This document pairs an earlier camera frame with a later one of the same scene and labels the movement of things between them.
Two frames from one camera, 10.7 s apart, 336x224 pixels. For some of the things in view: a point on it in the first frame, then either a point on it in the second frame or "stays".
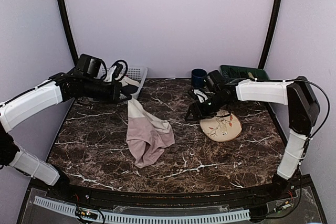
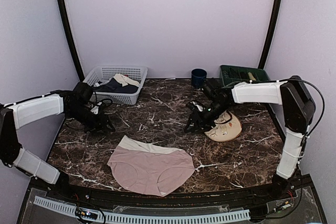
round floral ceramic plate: (224, 127) stays
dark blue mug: (198, 77) stays
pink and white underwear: (147, 136) -> (153, 168)
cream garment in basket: (126, 80) stays
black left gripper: (115, 93) -> (100, 125)
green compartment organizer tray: (230, 72) stays
